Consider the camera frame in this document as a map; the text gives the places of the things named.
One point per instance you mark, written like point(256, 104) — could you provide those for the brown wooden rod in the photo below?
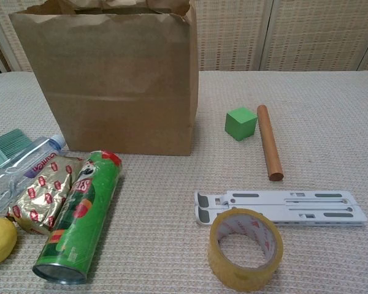
point(268, 144)

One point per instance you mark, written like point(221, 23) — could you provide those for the white folding laptop stand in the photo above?
point(309, 208)

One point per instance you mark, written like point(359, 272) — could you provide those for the green Pringles can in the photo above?
point(79, 214)

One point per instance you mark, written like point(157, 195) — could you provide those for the green cube block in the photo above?
point(240, 125)

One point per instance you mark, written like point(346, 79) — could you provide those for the woven bamboo folding screen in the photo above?
point(309, 36)

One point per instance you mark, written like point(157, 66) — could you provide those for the beige woven tablecloth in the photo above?
point(159, 199)

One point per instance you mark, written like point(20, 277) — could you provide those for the yellow lemon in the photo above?
point(0, 242)

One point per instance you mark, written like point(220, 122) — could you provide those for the green plastic brush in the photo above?
point(9, 147)

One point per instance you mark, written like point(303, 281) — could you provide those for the gold foil snack pack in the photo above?
point(46, 196)

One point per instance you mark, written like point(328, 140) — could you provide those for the brown paper bag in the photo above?
point(110, 92)

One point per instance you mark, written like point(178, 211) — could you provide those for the clear plastic water bottle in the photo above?
point(36, 153)

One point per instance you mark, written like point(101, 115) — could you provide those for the yellowish packing tape roll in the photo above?
point(220, 266)

